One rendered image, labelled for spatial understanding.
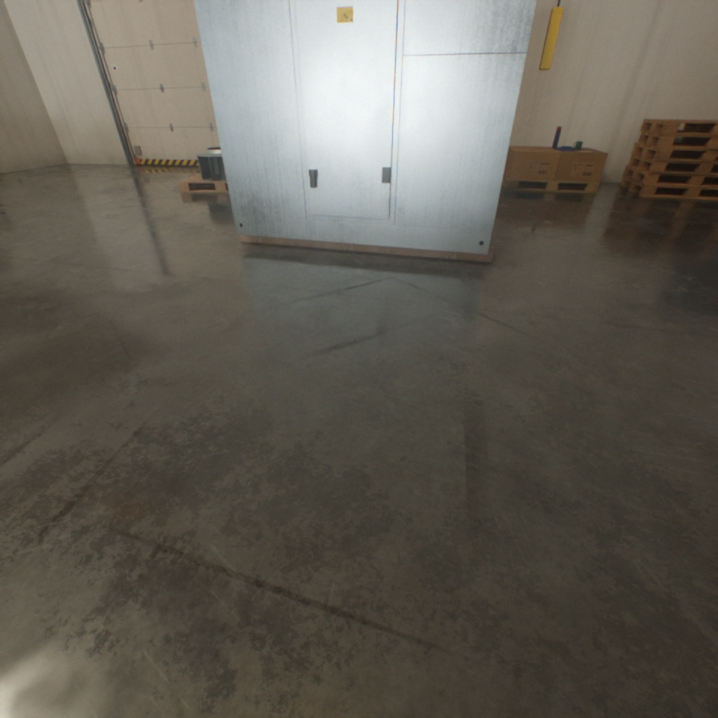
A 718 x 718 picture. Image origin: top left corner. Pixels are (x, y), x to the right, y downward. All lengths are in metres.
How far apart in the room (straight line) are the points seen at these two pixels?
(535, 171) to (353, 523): 5.54
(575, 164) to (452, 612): 5.80
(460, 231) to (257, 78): 1.72
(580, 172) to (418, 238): 3.74
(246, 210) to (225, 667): 2.93
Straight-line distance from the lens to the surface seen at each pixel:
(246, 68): 3.16
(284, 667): 1.05
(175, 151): 9.13
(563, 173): 6.22
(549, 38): 3.53
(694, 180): 6.81
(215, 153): 6.00
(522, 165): 6.06
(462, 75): 2.77
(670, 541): 1.43
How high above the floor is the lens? 1.00
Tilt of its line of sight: 35 degrees down
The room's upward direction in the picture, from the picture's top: straight up
